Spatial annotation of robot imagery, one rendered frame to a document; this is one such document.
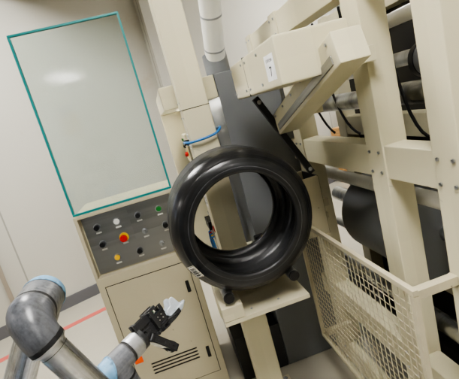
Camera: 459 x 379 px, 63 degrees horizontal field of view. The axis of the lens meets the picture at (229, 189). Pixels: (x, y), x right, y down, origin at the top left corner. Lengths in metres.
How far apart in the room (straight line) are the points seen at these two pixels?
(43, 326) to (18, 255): 3.37
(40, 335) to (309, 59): 1.05
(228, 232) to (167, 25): 0.98
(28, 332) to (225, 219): 1.04
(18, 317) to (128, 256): 1.23
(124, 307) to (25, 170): 2.40
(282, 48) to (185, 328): 1.72
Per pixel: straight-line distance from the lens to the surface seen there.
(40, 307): 1.09
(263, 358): 2.17
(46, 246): 4.42
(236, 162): 1.38
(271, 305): 1.61
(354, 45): 1.17
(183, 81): 1.75
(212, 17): 2.21
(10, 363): 1.29
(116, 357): 1.26
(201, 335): 2.42
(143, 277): 2.23
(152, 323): 1.33
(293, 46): 1.21
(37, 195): 4.35
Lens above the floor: 1.62
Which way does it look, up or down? 12 degrees down
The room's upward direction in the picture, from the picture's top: 15 degrees counter-clockwise
